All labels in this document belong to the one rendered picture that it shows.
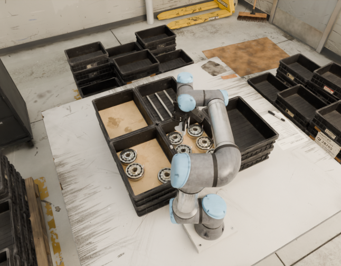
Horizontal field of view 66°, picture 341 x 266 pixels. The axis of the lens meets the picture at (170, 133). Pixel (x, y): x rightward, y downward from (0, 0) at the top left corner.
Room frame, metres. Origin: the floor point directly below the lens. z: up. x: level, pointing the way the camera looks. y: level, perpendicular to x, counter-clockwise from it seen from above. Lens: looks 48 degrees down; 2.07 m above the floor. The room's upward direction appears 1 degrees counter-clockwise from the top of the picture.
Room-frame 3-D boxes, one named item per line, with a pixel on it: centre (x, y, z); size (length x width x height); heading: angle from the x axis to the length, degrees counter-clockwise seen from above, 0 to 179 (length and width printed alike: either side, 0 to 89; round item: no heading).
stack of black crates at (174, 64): (2.47, -0.03, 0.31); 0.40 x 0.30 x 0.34; 116
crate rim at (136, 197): (0.84, 0.13, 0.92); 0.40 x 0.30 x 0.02; 25
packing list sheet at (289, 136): (1.23, -0.77, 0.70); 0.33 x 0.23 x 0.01; 26
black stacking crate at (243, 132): (1.09, -0.41, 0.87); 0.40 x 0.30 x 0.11; 25
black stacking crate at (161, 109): (1.33, 0.03, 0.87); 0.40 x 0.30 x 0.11; 25
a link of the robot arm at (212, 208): (0.55, -0.19, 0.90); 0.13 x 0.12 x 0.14; 90
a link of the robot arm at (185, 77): (0.99, -0.07, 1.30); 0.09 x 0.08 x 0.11; 0
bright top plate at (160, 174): (0.77, 0.02, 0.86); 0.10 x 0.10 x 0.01
